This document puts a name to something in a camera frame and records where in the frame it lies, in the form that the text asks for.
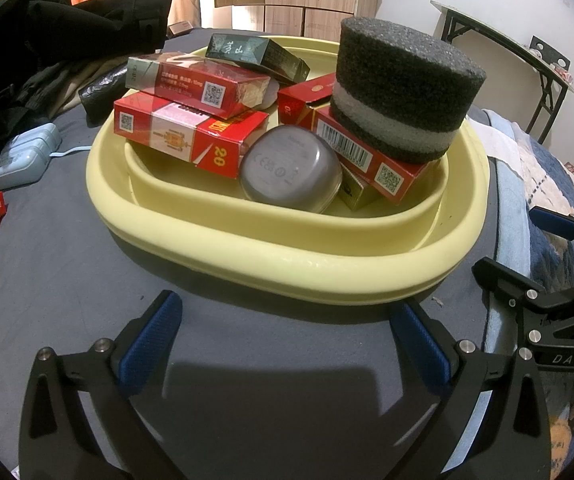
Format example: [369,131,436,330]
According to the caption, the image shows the blue patterned blanket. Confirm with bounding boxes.
[467,107,574,480]

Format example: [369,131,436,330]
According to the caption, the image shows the black jacket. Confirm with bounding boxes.
[0,0,176,128]

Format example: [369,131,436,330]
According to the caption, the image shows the small rounded grey device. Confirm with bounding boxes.
[239,125,343,215]

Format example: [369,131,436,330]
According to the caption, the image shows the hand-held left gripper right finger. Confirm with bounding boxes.
[388,302,552,480]

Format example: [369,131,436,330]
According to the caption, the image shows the black plastic bag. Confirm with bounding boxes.
[78,67,131,127]

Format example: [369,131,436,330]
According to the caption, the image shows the gold cigarette box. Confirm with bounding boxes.
[336,162,384,212]

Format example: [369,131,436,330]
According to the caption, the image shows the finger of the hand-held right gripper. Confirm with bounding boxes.
[528,206,574,273]
[472,257,574,312]

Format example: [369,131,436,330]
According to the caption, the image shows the red and silver cigarette box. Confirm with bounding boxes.
[124,52,274,121]

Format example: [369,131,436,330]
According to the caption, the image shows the yellow plastic basin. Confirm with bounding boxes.
[85,35,492,307]

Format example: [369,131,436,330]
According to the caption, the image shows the small red cigarette box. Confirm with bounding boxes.
[276,72,339,129]

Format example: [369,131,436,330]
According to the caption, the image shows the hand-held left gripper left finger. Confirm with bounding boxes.
[18,289,188,480]

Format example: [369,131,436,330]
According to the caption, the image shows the small brown box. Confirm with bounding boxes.
[166,20,196,39]

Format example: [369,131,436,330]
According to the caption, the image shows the black folding table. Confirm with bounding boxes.
[429,0,574,147]

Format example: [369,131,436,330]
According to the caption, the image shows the light blue cable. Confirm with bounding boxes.
[46,144,91,159]

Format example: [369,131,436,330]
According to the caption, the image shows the red box with yellow lettering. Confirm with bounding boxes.
[113,91,271,180]

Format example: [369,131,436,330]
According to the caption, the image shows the beige cloth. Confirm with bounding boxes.
[50,57,129,113]

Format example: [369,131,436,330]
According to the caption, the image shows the red barcode cigarette box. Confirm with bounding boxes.
[316,105,431,206]

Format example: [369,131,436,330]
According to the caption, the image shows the dark grey foam cylinder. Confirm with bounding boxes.
[329,16,488,165]

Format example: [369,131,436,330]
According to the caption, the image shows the light blue device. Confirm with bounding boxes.
[0,122,63,191]

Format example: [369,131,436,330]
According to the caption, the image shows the black panel with holes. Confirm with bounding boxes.
[528,35,574,70]

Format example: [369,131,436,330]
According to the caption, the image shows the dark cigarette box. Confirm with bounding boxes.
[205,33,312,86]

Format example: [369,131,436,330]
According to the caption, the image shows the white tissue sheet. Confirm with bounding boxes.
[466,114,524,177]

